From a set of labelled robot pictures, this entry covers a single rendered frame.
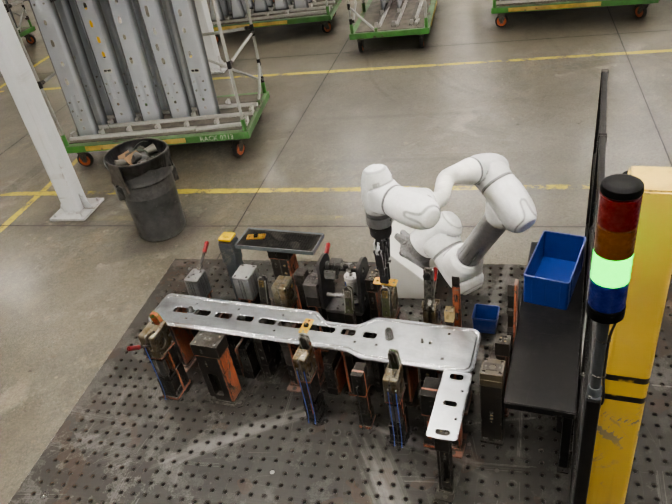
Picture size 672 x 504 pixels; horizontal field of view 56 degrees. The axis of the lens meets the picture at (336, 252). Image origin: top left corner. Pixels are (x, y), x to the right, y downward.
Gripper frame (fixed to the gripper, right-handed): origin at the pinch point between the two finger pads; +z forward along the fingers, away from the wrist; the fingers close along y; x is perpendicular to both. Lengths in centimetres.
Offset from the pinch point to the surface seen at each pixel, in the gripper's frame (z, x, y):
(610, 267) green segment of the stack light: -62, -66, -69
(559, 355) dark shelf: 26, -60, -1
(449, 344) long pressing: 30.0, -22.2, 0.2
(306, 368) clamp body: 31.2, 26.0, -21.6
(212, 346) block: 29, 65, -20
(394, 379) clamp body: 26.2, -8.2, -24.3
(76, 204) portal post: 123, 347, 203
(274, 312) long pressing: 31, 51, 5
